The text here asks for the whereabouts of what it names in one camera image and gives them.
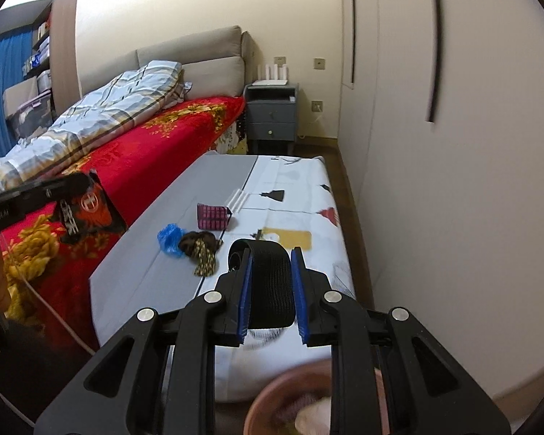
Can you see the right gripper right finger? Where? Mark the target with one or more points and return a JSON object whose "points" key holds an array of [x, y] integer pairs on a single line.
{"points": [[309, 287]]}

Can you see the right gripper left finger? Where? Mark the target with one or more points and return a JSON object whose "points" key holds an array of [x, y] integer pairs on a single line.
{"points": [[233, 314]]}

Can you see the black elastic band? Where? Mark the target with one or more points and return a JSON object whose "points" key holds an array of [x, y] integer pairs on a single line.
{"points": [[271, 296]]}

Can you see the black red snack wrapper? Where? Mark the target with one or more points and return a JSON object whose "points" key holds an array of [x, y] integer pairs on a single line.
{"points": [[88, 213]]}

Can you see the black pink printed packet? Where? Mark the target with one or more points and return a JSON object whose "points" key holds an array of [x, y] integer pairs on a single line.
{"points": [[213, 218]]}

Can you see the pink trash bin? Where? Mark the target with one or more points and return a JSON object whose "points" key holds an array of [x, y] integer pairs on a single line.
{"points": [[296, 402]]}

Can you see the brown floral cloth scrunchie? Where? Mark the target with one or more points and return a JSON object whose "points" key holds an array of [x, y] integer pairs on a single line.
{"points": [[202, 248]]}

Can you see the red floral bedspread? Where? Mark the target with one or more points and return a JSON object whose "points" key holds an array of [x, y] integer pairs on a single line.
{"points": [[54, 232]]}

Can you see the blue plastic bag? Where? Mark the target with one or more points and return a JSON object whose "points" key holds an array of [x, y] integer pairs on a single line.
{"points": [[169, 238]]}

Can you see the printed white grey tablecloth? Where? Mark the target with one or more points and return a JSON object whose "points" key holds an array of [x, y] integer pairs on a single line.
{"points": [[275, 198]]}

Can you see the plaid folded quilt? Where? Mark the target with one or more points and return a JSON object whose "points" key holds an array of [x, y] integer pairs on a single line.
{"points": [[127, 101]]}

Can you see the blue curtain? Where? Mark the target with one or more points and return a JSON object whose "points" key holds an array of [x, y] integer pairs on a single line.
{"points": [[15, 49]]}

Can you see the wooden shelf unit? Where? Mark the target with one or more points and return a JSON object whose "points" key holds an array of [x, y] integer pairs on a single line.
{"points": [[50, 81]]}

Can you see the dark grey nightstand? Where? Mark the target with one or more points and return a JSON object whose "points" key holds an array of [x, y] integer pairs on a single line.
{"points": [[272, 112]]}

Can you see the white router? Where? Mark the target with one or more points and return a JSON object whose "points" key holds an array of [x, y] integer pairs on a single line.
{"points": [[271, 75]]}

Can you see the grey upholstered headboard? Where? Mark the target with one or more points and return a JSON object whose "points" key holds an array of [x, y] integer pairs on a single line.
{"points": [[219, 62]]}

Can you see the white wardrobe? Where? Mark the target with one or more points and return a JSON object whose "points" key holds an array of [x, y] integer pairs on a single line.
{"points": [[442, 137]]}

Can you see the wall socket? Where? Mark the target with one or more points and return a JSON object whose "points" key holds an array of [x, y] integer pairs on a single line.
{"points": [[316, 106]]}

